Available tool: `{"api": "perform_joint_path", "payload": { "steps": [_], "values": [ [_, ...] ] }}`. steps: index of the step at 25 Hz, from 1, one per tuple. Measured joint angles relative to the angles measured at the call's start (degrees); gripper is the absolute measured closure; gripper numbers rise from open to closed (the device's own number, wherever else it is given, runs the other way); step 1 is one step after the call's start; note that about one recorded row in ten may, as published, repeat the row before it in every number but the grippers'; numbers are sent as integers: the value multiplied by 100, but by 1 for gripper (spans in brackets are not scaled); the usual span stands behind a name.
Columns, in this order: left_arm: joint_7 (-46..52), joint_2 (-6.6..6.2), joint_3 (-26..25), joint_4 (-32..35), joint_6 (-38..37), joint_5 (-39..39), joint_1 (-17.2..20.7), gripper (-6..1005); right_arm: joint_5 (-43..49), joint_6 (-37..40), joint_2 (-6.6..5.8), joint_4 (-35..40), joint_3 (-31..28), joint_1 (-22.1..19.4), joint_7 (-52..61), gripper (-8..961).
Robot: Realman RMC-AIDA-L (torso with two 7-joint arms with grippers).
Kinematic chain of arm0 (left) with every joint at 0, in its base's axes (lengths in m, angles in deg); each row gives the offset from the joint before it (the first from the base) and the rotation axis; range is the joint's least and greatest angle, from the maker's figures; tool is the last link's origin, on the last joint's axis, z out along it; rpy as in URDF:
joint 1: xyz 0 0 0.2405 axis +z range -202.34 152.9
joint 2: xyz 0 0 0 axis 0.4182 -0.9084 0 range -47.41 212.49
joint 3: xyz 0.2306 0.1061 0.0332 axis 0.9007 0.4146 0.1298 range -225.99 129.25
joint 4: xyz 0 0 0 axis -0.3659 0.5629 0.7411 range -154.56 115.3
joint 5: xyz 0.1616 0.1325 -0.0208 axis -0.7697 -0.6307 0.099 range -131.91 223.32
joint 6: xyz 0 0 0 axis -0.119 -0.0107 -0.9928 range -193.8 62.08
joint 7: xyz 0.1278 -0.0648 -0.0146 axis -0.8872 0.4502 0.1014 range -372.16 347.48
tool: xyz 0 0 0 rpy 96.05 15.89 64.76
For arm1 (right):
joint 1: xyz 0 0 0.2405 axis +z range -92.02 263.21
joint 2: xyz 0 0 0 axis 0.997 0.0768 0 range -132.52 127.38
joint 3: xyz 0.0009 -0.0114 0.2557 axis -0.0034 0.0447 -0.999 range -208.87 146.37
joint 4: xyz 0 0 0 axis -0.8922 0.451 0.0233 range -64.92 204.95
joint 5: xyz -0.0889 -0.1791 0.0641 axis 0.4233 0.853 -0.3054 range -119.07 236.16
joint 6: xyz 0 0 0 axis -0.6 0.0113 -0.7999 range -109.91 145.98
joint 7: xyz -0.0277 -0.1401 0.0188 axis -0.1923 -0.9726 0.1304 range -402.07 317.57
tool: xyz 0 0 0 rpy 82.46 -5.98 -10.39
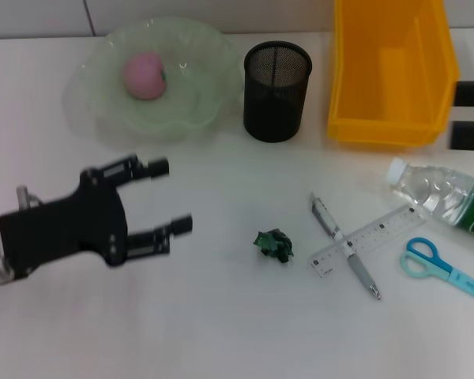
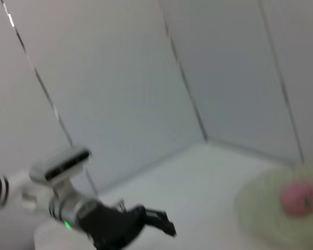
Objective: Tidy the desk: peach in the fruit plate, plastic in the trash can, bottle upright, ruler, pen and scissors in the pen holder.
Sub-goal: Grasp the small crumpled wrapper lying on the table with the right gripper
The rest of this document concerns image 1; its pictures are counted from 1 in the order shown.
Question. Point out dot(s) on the pink peach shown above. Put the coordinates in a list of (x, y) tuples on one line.
[(144, 77)]

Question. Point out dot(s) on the black mesh pen holder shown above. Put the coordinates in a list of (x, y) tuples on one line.
[(274, 110)]

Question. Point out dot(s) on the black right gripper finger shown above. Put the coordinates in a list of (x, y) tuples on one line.
[(472, 94), (470, 135)]

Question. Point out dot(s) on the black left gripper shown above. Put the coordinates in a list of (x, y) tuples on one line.
[(71, 229)]

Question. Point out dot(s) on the transparent plastic ruler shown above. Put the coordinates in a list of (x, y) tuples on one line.
[(379, 233)]

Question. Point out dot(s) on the blue scissors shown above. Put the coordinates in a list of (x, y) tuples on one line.
[(446, 270)]

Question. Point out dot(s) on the clear green-label water bottle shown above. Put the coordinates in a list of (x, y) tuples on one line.
[(442, 189)]

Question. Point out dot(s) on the silver white pen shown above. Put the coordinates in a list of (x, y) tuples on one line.
[(326, 221)]

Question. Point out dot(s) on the green glass fruit plate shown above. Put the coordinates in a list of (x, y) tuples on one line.
[(197, 91)]

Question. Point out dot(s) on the yellow plastic bin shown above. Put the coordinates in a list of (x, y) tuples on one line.
[(379, 79)]

